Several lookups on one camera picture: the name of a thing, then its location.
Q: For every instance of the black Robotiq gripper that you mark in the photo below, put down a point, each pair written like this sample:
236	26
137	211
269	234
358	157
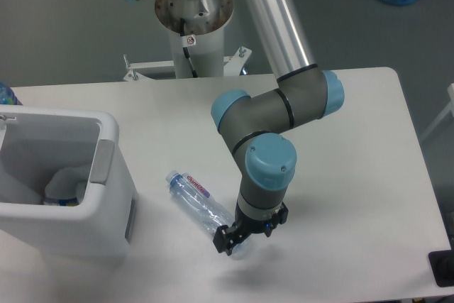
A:
248	220

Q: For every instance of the clear plastic water bottle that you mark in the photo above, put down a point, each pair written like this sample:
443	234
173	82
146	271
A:
197	203

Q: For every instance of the clear plastic bag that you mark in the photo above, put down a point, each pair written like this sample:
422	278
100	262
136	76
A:
68	182

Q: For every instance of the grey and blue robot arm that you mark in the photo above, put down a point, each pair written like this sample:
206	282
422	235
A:
252	127

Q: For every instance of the white plastic trash can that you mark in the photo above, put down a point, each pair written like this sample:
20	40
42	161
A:
35	144

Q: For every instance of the blue snack package in bin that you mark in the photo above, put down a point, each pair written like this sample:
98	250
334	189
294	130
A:
50	201

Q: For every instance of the black clamp at table corner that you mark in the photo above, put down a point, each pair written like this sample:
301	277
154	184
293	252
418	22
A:
442	267

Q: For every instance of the white frame at right edge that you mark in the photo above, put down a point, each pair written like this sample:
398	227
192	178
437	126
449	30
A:
441	120

